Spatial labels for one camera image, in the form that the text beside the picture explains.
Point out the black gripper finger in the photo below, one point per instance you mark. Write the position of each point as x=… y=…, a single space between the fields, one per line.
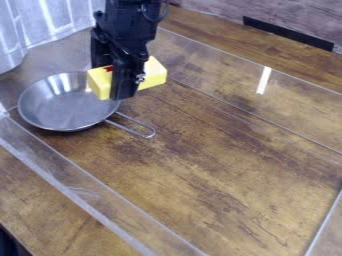
x=101 y=51
x=128 y=76

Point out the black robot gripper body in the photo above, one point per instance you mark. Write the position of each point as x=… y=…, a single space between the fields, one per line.
x=128 y=24

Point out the yellow butter block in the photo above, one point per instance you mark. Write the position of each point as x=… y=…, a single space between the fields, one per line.
x=100 y=78

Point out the silver frying pan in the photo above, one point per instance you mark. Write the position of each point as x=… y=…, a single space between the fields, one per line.
x=60 y=104

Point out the white sheer curtain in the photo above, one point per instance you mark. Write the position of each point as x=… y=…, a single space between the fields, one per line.
x=34 y=22

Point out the black strip on table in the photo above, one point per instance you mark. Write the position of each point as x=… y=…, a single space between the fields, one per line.
x=289 y=34

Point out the clear acrylic back wall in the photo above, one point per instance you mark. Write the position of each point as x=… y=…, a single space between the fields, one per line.
x=296 y=105

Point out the clear acrylic wall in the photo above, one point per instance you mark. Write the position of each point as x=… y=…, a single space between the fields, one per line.
x=128 y=221
x=296 y=105

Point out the clear acrylic front wall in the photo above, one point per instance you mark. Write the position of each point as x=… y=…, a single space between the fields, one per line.
x=128 y=221

